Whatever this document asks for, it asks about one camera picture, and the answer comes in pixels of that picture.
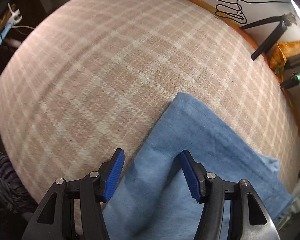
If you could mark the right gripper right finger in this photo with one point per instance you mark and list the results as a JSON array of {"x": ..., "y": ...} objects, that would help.
[{"x": 249, "y": 218}]

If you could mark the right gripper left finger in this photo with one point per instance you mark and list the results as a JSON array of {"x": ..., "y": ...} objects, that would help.
[{"x": 72, "y": 209}]

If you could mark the blue denim jeans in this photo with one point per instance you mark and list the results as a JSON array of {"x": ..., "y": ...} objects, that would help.
[{"x": 153, "y": 200}]

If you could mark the beige plaid bed blanket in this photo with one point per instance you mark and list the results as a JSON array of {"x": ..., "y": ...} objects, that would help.
[{"x": 152, "y": 77}]

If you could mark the small white clip lamp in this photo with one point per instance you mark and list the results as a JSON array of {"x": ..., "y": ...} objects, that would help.
[{"x": 14, "y": 20}]

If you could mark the black ring light tripod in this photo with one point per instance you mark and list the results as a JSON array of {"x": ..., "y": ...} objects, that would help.
[{"x": 284, "y": 22}]

